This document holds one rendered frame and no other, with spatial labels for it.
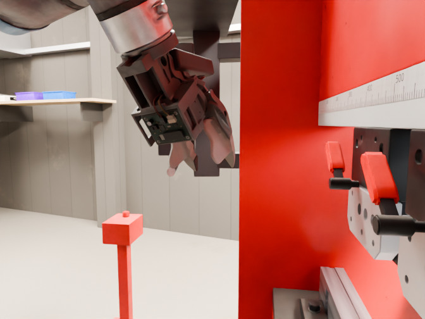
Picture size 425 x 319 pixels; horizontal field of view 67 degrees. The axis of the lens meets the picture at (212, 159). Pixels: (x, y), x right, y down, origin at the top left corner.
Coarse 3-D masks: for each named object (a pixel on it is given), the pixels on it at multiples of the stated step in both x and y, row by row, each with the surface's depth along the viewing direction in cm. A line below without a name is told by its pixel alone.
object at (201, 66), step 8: (176, 56) 40; (184, 56) 41; (192, 56) 44; (200, 56) 46; (176, 64) 40; (184, 64) 41; (192, 64) 43; (200, 64) 46; (208, 64) 48; (192, 72) 45; (200, 72) 46; (208, 72) 48
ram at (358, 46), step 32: (352, 0) 54; (384, 0) 40; (416, 0) 31; (352, 32) 54; (384, 32) 39; (416, 32) 31; (352, 64) 53; (384, 64) 39; (416, 64) 31; (320, 96) 83; (416, 128) 31
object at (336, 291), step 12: (324, 276) 79; (336, 276) 80; (324, 288) 78; (336, 288) 73; (348, 288) 73; (324, 300) 78; (336, 300) 68; (348, 300) 69; (360, 300) 68; (336, 312) 65; (348, 312) 64; (360, 312) 64
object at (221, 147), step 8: (208, 120) 44; (208, 128) 43; (216, 128) 45; (208, 136) 43; (216, 136) 45; (224, 136) 45; (232, 136) 46; (216, 144) 44; (224, 144) 46; (232, 144) 46; (216, 152) 44; (224, 152) 45; (232, 152) 47; (216, 160) 43; (232, 160) 48
